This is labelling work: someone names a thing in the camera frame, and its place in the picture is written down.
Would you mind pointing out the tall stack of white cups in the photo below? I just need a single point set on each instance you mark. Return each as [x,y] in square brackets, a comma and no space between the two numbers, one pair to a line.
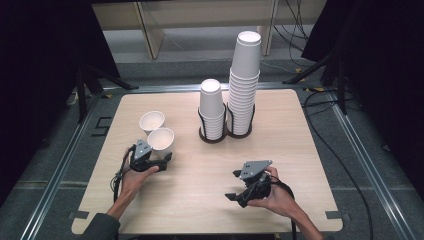
[245,70]

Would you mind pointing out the person's left hand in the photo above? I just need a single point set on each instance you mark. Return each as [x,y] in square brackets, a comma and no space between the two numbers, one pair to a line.
[133,183]

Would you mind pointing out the black tripod stand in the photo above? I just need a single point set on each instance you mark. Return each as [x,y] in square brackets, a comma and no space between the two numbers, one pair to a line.
[340,83]
[81,93]

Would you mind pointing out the metal floor rail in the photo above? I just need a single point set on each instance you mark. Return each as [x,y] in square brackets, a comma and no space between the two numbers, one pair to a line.
[370,170]
[56,173]
[166,88]

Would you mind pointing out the black curtain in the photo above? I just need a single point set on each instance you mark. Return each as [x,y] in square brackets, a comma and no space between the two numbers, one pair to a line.
[386,83]
[36,83]

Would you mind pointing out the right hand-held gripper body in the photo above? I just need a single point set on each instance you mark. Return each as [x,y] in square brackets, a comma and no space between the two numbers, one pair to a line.
[256,188]

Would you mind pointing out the white paper cup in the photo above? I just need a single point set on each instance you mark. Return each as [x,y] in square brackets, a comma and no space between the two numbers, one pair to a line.
[150,120]
[161,140]

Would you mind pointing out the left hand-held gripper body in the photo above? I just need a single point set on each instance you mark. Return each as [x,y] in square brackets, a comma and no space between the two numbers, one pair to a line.
[141,153]

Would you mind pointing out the beige wooden shelf unit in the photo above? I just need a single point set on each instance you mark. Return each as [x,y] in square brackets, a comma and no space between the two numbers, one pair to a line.
[151,33]

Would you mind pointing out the person's right hand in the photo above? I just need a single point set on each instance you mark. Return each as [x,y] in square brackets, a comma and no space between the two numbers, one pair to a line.
[280,200]

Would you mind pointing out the black double cup holder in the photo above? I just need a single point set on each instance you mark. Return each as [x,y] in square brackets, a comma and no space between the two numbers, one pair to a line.
[213,140]

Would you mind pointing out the short stack of white cups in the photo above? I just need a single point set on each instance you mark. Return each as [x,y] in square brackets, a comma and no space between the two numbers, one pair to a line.
[211,101]

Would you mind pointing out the yellow tape piece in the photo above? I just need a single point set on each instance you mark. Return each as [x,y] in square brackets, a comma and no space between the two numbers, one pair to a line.
[315,89]

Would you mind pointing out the grey tape strip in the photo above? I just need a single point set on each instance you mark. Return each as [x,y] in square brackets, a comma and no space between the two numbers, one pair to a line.
[336,215]
[79,215]

